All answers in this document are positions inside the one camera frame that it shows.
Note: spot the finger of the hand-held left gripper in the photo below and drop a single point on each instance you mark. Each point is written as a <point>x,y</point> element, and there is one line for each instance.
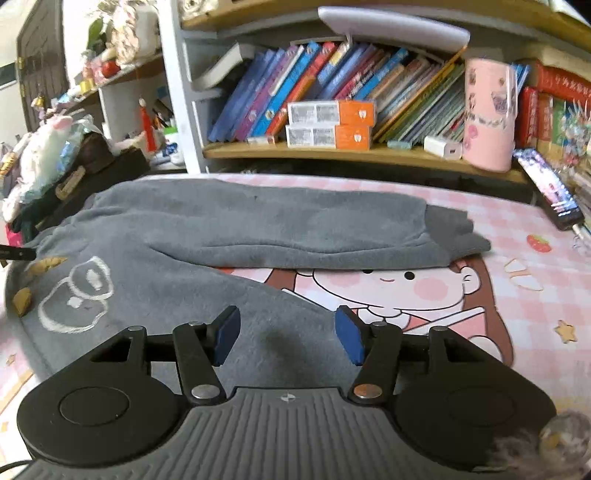
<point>18,253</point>

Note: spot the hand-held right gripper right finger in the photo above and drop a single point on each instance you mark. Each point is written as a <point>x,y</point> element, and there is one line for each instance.
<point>350,340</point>

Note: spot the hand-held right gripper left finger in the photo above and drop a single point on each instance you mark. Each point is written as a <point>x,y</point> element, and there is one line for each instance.
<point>227,336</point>

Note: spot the grey sweatshirt with white print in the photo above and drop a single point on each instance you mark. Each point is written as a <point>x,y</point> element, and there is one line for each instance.
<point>194,230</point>

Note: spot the dark brown bag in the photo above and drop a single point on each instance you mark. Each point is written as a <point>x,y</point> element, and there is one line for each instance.
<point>101,166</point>

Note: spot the pink cartoon printed bedsheet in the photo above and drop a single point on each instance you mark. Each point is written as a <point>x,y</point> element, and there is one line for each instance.
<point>521,295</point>

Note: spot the red tassel ornament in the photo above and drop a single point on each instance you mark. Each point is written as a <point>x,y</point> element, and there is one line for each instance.
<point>150,127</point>

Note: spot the wooden bookshelf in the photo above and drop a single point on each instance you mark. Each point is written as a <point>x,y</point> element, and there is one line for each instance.
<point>323,156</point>

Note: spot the white bottle with green cap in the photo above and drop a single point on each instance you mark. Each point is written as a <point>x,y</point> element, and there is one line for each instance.
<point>173,144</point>

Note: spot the small teal eraser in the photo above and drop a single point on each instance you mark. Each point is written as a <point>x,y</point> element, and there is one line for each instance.
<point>399,144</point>

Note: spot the orange and white box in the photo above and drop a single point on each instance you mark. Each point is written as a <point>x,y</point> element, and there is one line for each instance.
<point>328,136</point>
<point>330,112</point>

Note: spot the small red apple ornament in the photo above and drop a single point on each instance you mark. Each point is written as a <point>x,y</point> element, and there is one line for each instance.
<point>111,68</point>

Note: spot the white charger plug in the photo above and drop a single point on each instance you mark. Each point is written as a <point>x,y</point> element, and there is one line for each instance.
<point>442,147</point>

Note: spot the dried flower bouquet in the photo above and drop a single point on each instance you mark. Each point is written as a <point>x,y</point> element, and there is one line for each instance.
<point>122,27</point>

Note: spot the black smartphone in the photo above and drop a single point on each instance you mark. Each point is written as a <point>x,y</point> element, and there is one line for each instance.
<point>549,189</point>

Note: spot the row of colourful books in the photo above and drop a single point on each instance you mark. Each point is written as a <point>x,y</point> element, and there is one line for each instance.
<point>323,78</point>

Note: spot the pink cylindrical container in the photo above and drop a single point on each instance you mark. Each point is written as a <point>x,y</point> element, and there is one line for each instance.
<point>489,115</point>

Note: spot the row of red thick books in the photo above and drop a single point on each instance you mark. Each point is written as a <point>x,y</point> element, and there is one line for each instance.
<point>549,106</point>

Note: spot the white flat lamp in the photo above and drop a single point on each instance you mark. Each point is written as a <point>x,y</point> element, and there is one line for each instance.
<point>392,26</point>

